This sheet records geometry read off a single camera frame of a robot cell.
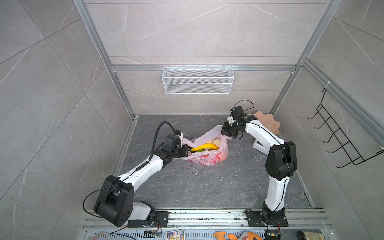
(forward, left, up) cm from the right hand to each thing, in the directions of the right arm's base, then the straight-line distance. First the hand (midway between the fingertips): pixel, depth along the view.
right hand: (220, 131), depth 94 cm
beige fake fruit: (-4, +2, -7) cm, 8 cm away
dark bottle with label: (-55, -34, -9) cm, 65 cm away
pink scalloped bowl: (+15, -39, -9) cm, 43 cm away
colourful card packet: (-53, +27, -10) cm, 60 cm away
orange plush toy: (-54, -5, -6) cm, 55 cm away
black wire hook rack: (-32, -48, +20) cm, 61 cm away
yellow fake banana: (-9, +9, -3) cm, 13 cm away
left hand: (-12, +20, +1) cm, 23 cm away
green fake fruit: (-11, +13, -5) cm, 17 cm away
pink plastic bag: (-17, +8, -3) cm, 19 cm away
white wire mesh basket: (+31, +14, +17) cm, 38 cm away
